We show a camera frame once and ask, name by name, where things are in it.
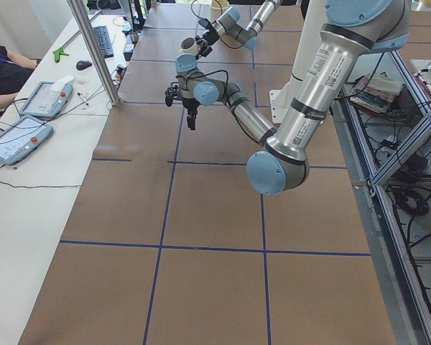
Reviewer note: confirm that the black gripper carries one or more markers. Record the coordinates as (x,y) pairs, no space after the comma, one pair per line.
(210,36)
(189,104)

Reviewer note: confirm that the white ribbed HOME mug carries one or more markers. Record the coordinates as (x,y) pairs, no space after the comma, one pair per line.
(189,46)

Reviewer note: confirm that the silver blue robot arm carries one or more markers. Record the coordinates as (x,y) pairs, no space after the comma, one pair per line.
(226,24)
(334,36)

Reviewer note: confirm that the cream white bin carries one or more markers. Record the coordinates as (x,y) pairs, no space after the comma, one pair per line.
(219,6)

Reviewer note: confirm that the black keyboard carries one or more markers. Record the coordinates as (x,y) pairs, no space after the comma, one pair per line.
(104,41)

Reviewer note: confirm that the black marker pen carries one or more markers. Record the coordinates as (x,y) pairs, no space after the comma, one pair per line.
(83,98)

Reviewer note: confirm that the black computer mouse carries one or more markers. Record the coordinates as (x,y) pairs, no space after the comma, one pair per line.
(83,64)

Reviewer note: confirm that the green plastic clamp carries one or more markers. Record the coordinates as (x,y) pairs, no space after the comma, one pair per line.
(58,53)

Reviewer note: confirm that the far teach pendant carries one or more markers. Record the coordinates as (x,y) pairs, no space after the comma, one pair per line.
(47,101)

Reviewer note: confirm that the teach pendant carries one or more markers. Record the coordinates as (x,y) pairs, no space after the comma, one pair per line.
(21,138)
(47,101)

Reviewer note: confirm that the near teach pendant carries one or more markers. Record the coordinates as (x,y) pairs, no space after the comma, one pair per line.
(21,138)

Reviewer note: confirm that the stack of books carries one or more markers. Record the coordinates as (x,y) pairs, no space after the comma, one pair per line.
(376,94)

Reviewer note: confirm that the seated person in black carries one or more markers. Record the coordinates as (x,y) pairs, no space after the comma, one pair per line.
(15,70)

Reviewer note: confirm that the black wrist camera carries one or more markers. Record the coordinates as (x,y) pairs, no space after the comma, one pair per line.
(172,93)

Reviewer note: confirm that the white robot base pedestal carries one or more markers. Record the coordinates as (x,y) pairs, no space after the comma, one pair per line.
(298,61)

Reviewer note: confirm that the aluminium frame post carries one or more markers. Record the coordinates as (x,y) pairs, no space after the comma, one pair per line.
(80,15)

